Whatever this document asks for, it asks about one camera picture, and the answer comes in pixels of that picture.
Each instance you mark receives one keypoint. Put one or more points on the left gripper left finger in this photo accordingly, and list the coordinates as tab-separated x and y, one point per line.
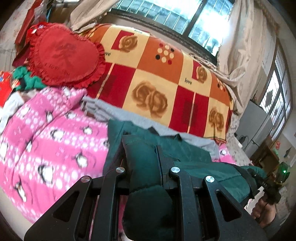
89	210

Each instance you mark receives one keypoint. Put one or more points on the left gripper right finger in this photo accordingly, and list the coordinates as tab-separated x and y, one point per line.
202	208

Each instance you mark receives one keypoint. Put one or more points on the dark green quilted jacket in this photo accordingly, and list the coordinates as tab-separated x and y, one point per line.
148	207

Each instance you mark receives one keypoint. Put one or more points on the person's right hand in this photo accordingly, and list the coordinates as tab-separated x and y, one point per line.
263	212

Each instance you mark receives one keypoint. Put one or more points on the grey refrigerator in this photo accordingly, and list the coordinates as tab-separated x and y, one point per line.
255	123

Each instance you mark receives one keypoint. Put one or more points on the pink penguin blanket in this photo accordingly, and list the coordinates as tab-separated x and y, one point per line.
50	143

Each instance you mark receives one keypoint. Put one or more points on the folded grey sweatpants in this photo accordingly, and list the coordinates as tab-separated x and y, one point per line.
103	112

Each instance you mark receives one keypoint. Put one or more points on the beige curtain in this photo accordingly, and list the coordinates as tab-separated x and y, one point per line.
241	54

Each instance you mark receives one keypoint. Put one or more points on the white plush toy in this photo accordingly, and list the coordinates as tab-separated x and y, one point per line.
14	102

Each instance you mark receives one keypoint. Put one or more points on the green knitted cloth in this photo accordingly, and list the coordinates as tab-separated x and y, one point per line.
27	80

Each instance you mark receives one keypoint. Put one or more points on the orange red rose blanket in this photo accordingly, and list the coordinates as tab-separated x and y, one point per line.
152	78

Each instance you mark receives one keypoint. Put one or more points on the red patterned cloth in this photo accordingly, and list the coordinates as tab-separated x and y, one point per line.
7	85

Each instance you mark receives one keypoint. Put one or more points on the red heart pillow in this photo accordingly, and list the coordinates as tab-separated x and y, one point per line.
62	58

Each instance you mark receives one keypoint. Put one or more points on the window with bars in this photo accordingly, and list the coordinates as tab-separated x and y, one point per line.
204	22

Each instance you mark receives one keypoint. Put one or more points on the black charger with cable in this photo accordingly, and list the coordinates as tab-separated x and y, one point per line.
243	140

